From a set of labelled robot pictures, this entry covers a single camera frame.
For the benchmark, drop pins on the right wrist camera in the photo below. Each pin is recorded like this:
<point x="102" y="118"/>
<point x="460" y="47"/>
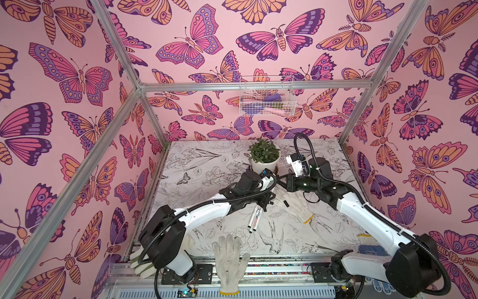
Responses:
<point x="298" y="164"/>

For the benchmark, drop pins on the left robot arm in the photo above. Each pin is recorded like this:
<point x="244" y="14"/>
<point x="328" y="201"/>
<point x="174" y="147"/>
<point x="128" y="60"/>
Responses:
<point x="163" y="236"/>

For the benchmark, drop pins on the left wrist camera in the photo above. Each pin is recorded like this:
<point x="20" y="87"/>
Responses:
<point x="267" y="179"/>

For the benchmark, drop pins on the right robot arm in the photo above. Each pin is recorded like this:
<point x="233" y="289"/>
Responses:
<point x="411" y="265"/>

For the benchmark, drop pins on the striped glove left edge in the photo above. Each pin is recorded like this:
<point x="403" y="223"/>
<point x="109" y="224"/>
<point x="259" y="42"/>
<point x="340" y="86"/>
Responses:
<point x="144" y="269"/>

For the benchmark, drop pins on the white potted green plant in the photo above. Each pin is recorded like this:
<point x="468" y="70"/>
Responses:
<point x="264" y="154"/>

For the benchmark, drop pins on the blue dotted glove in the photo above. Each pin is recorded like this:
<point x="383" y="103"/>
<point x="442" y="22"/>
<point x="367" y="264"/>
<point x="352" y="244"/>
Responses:
<point x="370" y="246"/>

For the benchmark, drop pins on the small circuit board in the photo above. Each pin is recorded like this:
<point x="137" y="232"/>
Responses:
<point x="185" y="293"/>

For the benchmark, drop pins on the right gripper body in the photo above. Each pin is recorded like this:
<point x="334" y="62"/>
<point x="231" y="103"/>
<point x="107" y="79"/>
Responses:
<point x="291" y="182"/>

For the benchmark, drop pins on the white glove on table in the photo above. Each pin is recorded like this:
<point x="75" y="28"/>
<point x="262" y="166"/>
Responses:
<point x="298" y="205"/>

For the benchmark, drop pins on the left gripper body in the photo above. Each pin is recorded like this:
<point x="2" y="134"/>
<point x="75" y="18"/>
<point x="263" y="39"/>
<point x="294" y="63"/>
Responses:
<point x="255" y="197"/>

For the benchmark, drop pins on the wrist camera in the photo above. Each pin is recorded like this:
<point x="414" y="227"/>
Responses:
<point x="267" y="179"/>
<point x="298" y="164"/>

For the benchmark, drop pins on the white glove front edge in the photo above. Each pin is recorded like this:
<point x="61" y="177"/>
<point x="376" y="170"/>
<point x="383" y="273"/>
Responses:
<point x="230" y="264"/>

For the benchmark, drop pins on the white wire wall basket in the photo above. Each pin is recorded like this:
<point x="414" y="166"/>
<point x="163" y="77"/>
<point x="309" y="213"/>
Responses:
<point x="267" y="98"/>

